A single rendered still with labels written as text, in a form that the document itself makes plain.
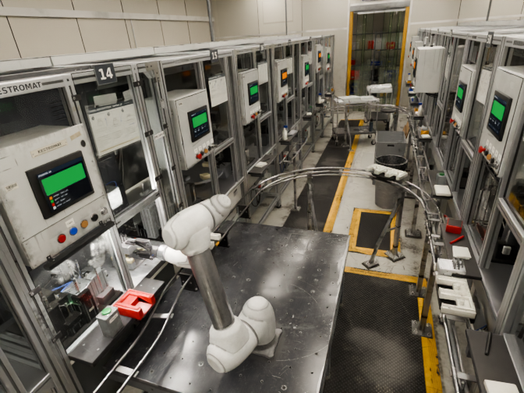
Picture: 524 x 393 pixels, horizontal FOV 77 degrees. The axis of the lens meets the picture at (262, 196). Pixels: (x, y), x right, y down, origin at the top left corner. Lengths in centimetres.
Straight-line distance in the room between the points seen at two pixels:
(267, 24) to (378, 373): 889
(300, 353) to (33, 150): 147
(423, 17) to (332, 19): 210
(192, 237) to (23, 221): 61
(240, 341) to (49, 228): 92
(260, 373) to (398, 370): 120
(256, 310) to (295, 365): 33
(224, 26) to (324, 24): 283
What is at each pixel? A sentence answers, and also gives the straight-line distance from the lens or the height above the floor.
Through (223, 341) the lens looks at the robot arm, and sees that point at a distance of 157.
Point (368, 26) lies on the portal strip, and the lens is 960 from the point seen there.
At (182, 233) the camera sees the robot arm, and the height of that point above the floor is 145.
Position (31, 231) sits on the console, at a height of 151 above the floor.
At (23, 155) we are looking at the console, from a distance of 148.
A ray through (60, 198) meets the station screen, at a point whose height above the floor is 159.
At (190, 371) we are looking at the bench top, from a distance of 185.
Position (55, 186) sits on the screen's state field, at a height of 164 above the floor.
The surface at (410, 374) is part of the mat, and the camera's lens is 271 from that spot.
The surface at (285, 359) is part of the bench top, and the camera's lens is 182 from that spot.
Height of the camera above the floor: 212
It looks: 26 degrees down
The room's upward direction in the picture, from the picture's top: 4 degrees counter-clockwise
